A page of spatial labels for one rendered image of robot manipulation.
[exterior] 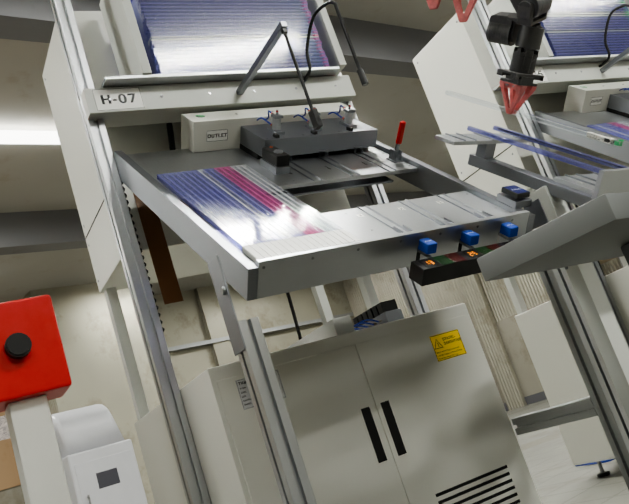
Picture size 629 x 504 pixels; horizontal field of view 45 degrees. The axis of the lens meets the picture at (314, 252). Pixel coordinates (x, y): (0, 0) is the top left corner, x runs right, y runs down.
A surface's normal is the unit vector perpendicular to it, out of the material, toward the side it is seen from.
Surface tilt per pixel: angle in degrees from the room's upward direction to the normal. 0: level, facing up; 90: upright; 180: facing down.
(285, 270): 134
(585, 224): 90
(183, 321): 90
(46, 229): 90
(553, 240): 90
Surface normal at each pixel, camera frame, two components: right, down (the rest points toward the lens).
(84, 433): 0.46, -0.66
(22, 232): 0.58, -0.38
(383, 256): 0.52, 0.39
